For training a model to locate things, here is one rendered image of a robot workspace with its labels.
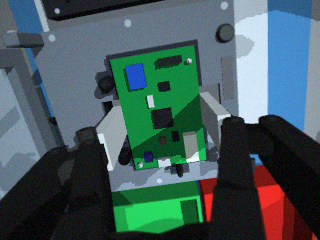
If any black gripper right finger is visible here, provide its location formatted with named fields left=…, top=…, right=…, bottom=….
left=199, top=92, right=320, bottom=240

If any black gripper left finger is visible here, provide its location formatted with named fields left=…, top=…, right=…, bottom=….
left=0, top=106, right=127, bottom=240

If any red bin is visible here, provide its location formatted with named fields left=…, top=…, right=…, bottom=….
left=199, top=165, right=315, bottom=240

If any green circuit board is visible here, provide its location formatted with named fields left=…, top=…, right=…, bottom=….
left=110, top=45, right=206, bottom=170

